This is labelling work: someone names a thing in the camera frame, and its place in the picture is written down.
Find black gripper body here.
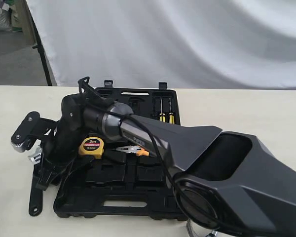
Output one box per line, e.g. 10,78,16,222
38,120,73,183

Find black handled adjustable wrench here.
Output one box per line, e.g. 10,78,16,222
28,146,43,217

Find black grip claw hammer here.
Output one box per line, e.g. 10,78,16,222
186,214,219,237

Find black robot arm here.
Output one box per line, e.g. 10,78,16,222
37,93,296,237

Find black plastic tool case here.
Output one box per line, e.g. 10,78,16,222
53,80,186,221

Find yellow tape measure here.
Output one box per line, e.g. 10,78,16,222
78,137,104,159

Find black backdrop stand pole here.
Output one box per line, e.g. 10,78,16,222
24,0,53,86

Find large yellow black screwdriver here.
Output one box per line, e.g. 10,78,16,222
159,97,166,122

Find small yellow black screwdriver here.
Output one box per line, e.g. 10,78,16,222
169,98,175,124

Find white sack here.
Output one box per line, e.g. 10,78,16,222
0,0,14,31

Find white backdrop cloth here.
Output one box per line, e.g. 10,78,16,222
27,0,296,89

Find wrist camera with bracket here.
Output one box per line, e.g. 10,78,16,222
11,111,57,153

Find orange handled pliers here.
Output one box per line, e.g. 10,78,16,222
115,146,149,157

